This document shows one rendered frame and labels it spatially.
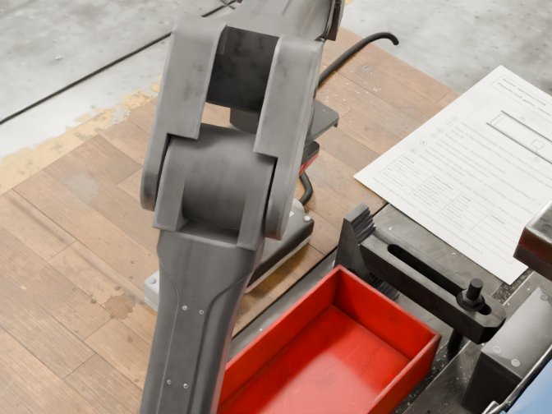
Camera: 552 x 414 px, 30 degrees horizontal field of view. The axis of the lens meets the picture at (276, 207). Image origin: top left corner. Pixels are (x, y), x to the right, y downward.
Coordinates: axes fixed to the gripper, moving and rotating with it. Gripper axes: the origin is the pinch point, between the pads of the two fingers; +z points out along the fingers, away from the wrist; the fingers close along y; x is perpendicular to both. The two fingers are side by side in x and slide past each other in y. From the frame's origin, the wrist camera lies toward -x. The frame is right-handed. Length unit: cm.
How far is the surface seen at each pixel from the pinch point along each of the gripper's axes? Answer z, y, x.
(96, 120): 98, -64, -101
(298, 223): 4.0, -1.5, 2.6
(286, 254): 5.7, 1.2, 3.5
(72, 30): 98, -84, -131
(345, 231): -0.4, -0.6, 8.6
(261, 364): 5.2, 13.3, 10.6
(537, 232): -17.2, 2.5, 26.6
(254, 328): 6.8, 9.7, 6.7
